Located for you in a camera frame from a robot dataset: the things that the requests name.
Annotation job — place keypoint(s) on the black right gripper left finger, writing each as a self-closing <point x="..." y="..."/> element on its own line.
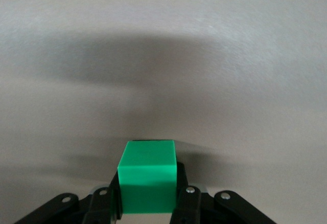
<point x="99" y="206"/>

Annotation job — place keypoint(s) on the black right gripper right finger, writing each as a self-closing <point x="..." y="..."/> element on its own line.
<point x="189" y="206"/>

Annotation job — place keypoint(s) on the green cube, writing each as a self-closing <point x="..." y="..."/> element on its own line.
<point x="146" y="173"/>

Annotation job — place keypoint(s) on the brown table mat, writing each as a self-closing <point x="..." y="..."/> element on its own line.
<point x="163" y="55"/>

